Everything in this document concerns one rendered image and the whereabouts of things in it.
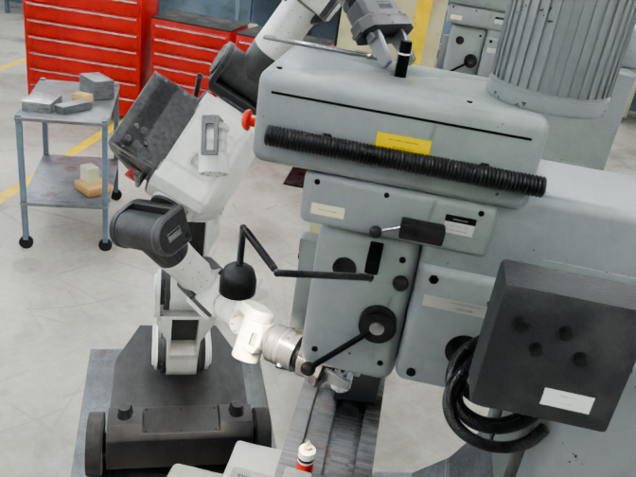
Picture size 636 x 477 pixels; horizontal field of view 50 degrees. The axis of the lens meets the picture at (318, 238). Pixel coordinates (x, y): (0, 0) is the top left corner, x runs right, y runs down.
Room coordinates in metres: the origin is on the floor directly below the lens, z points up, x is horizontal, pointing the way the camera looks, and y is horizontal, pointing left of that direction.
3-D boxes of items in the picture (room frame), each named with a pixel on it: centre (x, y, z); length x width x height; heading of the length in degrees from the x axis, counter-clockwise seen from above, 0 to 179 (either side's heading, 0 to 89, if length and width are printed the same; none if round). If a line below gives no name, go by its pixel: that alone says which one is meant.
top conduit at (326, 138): (1.04, -0.12, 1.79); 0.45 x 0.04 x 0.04; 84
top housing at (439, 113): (1.19, -0.11, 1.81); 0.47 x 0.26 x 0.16; 84
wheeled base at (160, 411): (1.91, 0.41, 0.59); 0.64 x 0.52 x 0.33; 15
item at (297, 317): (1.20, 0.01, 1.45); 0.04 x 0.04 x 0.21; 84
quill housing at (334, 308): (1.19, -0.10, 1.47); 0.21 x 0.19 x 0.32; 174
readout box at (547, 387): (0.83, -0.36, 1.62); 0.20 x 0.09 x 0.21; 84
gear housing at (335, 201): (1.19, -0.14, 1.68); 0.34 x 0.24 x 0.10; 84
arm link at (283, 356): (1.23, -0.01, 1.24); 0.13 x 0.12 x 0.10; 155
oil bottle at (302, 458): (1.22, -0.05, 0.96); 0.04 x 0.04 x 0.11
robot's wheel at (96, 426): (1.61, 0.60, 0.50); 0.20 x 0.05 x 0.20; 15
